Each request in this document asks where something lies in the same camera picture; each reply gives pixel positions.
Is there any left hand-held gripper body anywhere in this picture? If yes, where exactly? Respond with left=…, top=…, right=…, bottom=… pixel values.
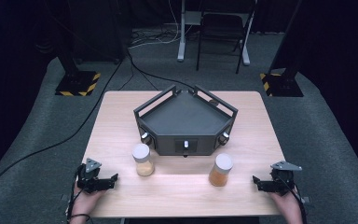
left=76, top=157, right=105, bottom=194

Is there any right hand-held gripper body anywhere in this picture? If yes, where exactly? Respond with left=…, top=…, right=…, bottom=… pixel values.
left=269, top=160, right=303, bottom=197

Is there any jar with pale yellow powder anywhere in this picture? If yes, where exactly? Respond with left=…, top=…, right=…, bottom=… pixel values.
left=131, top=143, right=156, bottom=177

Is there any jar with orange powder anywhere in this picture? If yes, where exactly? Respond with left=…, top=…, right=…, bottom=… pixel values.
left=208, top=152, right=234, bottom=188

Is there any black corner rack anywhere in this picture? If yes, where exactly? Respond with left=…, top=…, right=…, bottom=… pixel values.
left=132, top=84, right=240, bottom=158

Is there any person's left hand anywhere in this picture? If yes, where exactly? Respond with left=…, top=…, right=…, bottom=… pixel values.
left=71, top=186, right=107, bottom=217

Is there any person's right hand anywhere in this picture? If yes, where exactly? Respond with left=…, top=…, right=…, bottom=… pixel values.
left=268, top=190, right=304, bottom=219

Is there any black wristband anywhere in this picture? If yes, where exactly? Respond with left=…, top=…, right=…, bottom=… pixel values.
left=70, top=213, right=91, bottom=222

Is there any black stand with striped base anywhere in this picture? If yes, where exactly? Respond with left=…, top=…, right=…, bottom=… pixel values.
left=54, top=0, right=102, bottom=97
left=259, top=0, right=305, bottom=98

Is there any black equipment cabinet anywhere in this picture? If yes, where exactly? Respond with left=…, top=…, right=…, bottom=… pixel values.
left=70, top=0, right=129, bottom=64

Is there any black chair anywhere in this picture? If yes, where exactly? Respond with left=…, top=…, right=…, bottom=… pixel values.
left=196, top=11, right=247, bottom=75

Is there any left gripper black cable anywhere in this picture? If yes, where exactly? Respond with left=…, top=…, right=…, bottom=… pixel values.
left=65, top=163, right=86, bottom=224

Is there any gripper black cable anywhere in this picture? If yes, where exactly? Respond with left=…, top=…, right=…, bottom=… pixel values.
left=277, top=176, right=309, bottom=224
left=65, top=163, right=86, bottom=224

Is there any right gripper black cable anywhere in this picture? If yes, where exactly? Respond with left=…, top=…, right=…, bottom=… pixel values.
left=277, top=176, right=309, bottom=224

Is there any long black floor cable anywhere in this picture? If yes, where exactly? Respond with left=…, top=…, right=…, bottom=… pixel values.
left=0, top=57, right=126, bottom=201

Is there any black cable to rack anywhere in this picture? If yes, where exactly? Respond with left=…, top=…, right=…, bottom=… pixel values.
left=126, top=49, right=197, bottom=91

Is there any white floor cable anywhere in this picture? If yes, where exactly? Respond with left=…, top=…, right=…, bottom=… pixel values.
left=128, top=0, right=182, bottom=49

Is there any white desk frame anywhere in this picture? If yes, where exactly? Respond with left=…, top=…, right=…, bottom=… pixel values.
left=176, top=0, right=252, bottom=66

